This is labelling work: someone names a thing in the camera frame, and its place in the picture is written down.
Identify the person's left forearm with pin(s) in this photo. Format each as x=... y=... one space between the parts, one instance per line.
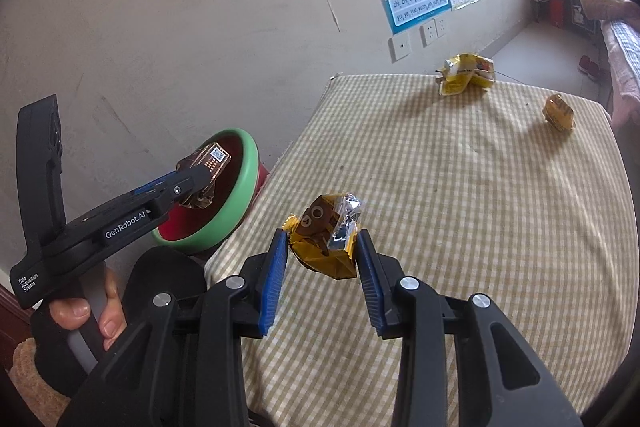
x=52 y=362

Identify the red bin with green rim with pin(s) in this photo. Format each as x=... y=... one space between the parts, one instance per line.
x=245 y=187

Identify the crumpled yellow wrapper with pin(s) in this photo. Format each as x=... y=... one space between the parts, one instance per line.
x=462 y=74

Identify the person's left hand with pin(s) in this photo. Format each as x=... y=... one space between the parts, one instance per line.
x=70 y=313

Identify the brown wooden door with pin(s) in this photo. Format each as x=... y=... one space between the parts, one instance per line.
x=12 y=317

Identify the yellow checked tablecloth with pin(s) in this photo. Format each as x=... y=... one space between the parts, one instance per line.
x=450 y=207

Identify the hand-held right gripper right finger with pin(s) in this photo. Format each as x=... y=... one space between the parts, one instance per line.
x=367 y=287

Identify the beige pillow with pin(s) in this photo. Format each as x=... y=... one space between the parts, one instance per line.
x=607 y=6

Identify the large white wall plate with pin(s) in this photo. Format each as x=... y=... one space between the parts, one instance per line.
x=401 y=47

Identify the brown gold snack wrapper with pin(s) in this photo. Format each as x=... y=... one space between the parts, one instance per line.
x=202 y=199

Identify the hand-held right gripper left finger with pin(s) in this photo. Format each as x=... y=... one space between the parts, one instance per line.
x=272 y=287

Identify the checked bed sheet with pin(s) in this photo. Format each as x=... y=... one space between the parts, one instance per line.
x=622 y=67

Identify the white wall socket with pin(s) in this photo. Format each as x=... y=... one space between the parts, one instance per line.
x=440 y=27
x=428 y=33

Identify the brown yellow foil wrapper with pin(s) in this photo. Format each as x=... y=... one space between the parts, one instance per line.
x=322 y=232

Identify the amber plastic wrapper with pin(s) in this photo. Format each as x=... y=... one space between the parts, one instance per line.
x=559 y=112

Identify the red box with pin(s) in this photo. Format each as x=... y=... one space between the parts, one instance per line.
x=556 y=10

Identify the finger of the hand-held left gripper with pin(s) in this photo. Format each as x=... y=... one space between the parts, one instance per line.
x=192 y=179
x=152 y=186

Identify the red slippers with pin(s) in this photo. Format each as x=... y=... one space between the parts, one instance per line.
x=588 y=68

